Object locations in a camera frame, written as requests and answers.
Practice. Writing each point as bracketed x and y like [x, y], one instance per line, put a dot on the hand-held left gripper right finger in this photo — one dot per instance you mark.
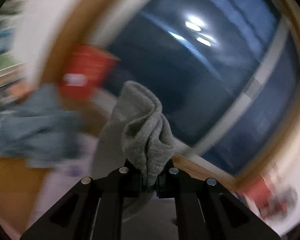
[187, 187]

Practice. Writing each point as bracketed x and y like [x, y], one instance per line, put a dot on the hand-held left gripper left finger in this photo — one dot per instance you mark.
[115, 185]

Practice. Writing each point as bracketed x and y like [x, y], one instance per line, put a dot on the grey garment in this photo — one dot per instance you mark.
[145, 130]

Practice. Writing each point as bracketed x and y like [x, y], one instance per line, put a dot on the blurred red object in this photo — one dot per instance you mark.
[262, 195]

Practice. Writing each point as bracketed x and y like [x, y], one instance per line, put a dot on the blue denim garment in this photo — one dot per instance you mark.
[35, 130]

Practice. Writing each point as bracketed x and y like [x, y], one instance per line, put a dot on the wooden platform cabinet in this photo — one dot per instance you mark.
[12, 185]

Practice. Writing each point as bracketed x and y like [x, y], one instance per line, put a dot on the red box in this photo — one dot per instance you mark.
[87, 67]

